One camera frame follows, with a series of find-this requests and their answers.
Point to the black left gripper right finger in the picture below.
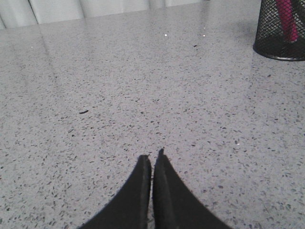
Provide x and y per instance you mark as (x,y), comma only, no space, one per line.
(174,205)

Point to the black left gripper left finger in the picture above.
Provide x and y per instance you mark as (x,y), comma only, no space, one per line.
(129,208)

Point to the pink pen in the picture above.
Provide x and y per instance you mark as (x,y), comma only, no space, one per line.
(285,11)

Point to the black mesh pen holder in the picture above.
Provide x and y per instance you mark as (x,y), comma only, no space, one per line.
(269,39)

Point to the white curtain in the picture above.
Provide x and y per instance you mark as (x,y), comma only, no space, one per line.
(19,13)

